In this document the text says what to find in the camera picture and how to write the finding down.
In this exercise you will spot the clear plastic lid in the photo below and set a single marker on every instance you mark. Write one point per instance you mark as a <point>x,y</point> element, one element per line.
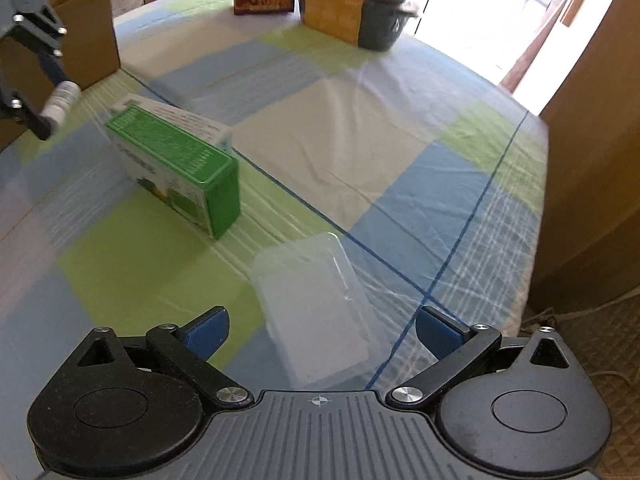
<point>317,313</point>

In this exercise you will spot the lower yellow noodle bowl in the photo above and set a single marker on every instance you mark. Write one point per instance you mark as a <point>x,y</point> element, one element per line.
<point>366,24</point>

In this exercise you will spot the small white bottle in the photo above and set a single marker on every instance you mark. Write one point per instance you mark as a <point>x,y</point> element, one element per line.
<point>59,103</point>

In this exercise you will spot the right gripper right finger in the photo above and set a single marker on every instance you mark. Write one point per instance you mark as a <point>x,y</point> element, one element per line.
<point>462,351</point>

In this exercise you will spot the brown cardboard box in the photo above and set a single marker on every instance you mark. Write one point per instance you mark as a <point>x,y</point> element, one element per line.
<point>89,54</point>

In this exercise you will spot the checkered tablecloth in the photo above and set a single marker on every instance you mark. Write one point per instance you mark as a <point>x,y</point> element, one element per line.
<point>431,176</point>

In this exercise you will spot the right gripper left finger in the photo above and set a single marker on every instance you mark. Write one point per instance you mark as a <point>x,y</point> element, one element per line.
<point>184,351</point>

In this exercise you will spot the green white medicine box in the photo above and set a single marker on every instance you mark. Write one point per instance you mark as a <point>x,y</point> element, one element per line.
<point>183,159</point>

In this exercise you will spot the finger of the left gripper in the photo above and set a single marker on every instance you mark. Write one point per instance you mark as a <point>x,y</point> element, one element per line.
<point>15,106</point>
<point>35,25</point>

